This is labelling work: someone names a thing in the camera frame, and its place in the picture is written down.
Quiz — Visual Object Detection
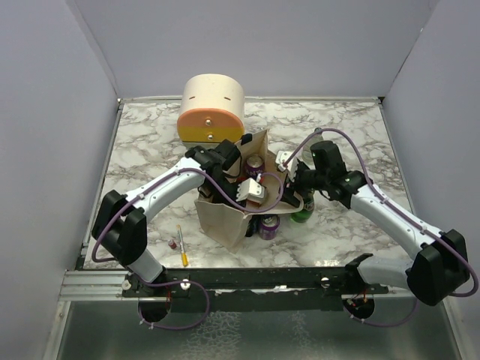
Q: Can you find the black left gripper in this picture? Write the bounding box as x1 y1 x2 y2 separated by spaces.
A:
205 175 247 222

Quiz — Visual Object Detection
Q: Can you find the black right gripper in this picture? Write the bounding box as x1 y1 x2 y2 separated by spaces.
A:
277 162 329 207

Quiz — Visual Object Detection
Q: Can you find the green glass bottle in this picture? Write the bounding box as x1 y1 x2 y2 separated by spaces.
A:
290 190 315 224

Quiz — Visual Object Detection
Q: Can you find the cream canvas tote bag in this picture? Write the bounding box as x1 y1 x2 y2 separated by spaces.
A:
195 130 304 253

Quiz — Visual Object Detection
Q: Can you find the purple soda can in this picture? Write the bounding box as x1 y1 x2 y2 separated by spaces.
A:
258 214 281 240
244 154 265 184

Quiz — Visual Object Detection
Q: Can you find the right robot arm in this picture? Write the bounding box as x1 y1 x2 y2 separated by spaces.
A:
275 140 470 306

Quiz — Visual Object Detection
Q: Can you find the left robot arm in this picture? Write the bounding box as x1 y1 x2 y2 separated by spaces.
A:
91 140 241 296

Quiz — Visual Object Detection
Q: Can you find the small red vial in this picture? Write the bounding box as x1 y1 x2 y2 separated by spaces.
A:
168 239 177 249

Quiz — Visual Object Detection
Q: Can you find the yellow capped pen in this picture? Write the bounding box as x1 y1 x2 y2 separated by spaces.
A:
176 224 189 267

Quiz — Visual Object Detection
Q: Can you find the round drawer storage box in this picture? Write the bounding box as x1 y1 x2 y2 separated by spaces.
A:
177 73 245 146

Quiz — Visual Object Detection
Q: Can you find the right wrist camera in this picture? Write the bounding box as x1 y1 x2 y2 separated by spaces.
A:
275 151 299 184

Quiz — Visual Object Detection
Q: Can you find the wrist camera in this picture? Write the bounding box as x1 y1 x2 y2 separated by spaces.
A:
275 151 299 184
235 178 268 205

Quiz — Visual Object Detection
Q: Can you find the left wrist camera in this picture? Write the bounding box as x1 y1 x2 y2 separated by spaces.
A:
235 178 268 205

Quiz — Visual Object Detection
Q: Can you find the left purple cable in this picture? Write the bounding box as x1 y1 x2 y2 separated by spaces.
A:
91 167 284 331

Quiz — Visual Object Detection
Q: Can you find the black mounting rail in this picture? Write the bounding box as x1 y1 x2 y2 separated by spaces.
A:
122 267 388 313

